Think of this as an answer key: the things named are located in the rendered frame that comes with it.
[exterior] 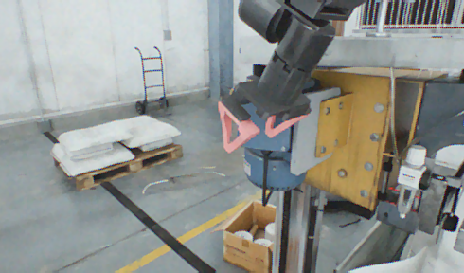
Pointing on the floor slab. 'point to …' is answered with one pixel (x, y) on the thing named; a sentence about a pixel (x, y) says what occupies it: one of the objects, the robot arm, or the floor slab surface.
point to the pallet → (126, 165)
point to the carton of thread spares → (238, 255)
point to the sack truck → (151, 87)
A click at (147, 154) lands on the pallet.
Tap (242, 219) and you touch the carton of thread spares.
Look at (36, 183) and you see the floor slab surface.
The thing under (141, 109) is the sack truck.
